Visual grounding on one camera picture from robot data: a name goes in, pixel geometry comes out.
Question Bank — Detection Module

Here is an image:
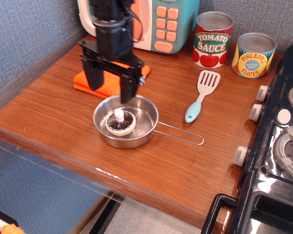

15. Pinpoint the white stove knob middle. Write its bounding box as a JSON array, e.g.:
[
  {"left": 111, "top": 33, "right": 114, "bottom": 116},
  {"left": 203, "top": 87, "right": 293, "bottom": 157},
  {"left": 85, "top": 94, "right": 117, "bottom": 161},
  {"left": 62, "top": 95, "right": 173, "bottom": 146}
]
[{"left": 250, "top": 104, "right": 262, "bottom": 122}]

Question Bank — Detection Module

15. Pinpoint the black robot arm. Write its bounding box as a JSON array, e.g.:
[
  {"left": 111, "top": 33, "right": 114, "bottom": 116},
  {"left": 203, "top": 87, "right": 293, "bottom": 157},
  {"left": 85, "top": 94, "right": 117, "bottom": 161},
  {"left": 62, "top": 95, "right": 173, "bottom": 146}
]
[{"left": 79, "top": 0, "right": 145, "bottom": 104}]

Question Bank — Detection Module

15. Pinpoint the tomato sauce can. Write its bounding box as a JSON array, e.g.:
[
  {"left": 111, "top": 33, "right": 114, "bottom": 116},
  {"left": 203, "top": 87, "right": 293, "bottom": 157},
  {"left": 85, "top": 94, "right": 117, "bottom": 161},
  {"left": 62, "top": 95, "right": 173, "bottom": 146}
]
[{"left": 192, "top": 11, "right": 233, "bottom": 68}]

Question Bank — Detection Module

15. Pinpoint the teal toy microwave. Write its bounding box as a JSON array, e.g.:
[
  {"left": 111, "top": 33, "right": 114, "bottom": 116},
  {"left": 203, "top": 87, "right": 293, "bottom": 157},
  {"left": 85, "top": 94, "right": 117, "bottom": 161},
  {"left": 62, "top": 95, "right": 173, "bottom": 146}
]
[{"left": 77, "top": 0, "right": 200, "bottom": 54}]

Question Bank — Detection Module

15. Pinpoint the white stove knob upper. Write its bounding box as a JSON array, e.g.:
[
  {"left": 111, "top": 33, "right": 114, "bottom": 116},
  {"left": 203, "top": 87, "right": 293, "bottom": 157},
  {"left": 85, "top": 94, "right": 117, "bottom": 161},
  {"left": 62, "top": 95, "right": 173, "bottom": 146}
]
[{"left": 256, "top": 85, "right": 269, "bottom": 103}]

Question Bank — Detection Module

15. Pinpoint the pineapple slices can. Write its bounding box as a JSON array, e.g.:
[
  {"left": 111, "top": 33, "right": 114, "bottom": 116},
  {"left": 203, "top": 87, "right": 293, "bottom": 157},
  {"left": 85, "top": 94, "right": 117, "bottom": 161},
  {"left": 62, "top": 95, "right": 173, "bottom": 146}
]
[{"left": 231, "top": 32, "right": 277, "bottom": 79}]

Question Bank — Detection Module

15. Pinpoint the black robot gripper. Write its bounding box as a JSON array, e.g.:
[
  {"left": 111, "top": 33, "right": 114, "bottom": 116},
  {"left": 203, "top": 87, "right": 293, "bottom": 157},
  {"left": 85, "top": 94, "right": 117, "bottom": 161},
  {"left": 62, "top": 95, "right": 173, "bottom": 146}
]
[{"left": 79, "top": 23, "right": 146, "bottom": 104}]

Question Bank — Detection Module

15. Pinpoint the white stove knob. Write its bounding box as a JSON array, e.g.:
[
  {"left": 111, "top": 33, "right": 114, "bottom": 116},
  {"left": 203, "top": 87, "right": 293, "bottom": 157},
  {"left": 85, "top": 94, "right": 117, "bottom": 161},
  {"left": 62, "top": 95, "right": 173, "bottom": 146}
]
[
  {"left": 256, "top": 85, "right": 269, "bottom": 103},
  {"left": 233, "top": 146, "right": 248, "bottom": 167},
  {"left": 250, "top": 104, "right": 262, "bottom": 122}
]

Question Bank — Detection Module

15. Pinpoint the black toy stove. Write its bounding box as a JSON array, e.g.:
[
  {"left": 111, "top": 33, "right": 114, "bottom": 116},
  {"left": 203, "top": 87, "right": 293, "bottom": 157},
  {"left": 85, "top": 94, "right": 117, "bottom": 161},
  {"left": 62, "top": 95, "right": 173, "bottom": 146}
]
[{"left": 202, "top": 45, "right": 293, "bottom": 234}]

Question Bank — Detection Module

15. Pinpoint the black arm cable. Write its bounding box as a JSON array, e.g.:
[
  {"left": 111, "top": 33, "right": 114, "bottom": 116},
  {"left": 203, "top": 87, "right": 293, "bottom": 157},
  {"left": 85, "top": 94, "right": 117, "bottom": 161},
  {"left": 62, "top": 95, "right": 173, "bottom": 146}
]
[{"left": 124, "top": 6, "right": 144, "bottom": 42}]

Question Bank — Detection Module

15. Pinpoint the white toy mushroom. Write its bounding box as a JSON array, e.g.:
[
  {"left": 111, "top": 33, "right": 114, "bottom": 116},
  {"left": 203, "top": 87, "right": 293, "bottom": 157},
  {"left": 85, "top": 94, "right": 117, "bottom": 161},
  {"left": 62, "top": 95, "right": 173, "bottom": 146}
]
[{"left": 105, "top": 109, "right": 136, "bottom": 137}]

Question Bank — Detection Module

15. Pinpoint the small steel frying pan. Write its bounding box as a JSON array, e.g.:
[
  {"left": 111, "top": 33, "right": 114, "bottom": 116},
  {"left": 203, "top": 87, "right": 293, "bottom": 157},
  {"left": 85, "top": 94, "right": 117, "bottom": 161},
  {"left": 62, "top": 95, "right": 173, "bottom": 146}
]
[{"left": 93, "top": 95, "right": 205, "bottom": 149}]

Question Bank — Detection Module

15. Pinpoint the white spatula teal handle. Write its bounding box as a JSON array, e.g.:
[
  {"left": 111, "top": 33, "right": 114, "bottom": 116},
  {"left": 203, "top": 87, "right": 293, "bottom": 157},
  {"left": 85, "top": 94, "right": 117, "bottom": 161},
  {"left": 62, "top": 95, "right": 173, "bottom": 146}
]
[{"left": 185, "top": 70, "right": 221, "bottom": 123}]

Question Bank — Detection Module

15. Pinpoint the folded orange cloth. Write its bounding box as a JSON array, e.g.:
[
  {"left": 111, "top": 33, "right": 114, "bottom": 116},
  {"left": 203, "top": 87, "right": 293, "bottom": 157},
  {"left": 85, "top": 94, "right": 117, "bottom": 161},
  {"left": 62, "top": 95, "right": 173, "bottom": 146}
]
[{"left": 72, "top": 60, "right": 151, "bottom": 99}]

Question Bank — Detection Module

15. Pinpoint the white stove knob lower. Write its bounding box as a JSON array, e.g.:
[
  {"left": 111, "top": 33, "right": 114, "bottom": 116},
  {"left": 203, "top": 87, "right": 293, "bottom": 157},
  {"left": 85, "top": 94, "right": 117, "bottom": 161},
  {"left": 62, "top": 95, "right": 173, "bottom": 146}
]
[{"left": 233, "top": 146, "right": 248, "bottom": 167}]

